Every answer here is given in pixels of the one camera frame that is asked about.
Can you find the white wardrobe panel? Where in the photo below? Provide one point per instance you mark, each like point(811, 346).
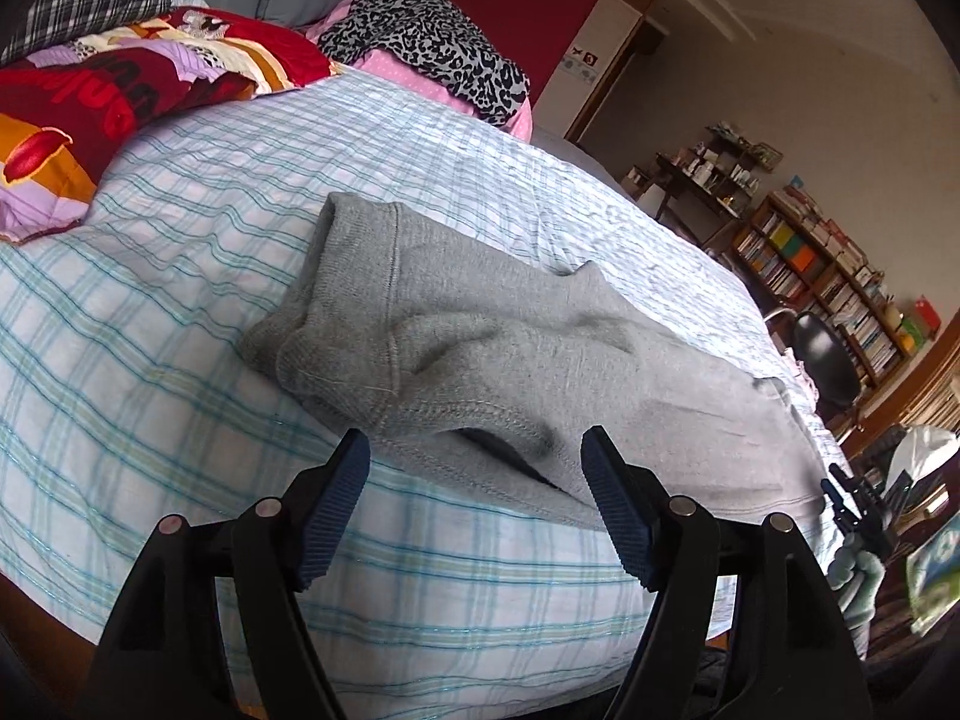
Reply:
point(600, 60)

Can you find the black chair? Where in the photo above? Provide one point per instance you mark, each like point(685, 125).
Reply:
point(825, 352)

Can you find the green printed box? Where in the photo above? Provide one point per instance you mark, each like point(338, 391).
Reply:
point(937, 570)

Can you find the leopard print cloth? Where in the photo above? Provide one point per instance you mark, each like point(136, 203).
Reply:
point(427, 45)

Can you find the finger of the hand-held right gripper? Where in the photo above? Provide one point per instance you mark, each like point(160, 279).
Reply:
point(838, 506)
point(862, 484)

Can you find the red box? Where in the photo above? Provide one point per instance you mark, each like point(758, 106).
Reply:
point(928, 315)

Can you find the white plastic bag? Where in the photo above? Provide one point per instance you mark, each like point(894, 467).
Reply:
point(926, 454)

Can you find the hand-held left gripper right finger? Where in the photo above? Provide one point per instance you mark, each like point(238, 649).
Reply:
point(615, 502)

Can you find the person's right hand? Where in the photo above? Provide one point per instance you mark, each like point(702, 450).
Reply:
point(859, 577)

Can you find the grey sweatshirt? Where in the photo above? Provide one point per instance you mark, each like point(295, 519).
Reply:
point(487, 345)

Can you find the wooden bookshelf with books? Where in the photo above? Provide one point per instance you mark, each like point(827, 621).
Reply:
point(832, 270)

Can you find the wooden door frame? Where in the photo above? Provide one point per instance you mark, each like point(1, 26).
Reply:
point(915, 382)

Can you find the grey mattress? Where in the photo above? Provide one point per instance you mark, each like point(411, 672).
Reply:
point(577, 157)

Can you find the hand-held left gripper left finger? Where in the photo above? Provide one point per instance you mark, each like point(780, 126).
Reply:
point(337, 502)

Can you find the red patterned pillow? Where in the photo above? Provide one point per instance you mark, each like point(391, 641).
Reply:
point(97, 90)

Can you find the wooden desk with shelf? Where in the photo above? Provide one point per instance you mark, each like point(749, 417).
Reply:
point(697, 172)

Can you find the bed with plaid sheet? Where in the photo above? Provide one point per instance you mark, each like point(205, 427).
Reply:
point(187, 277)

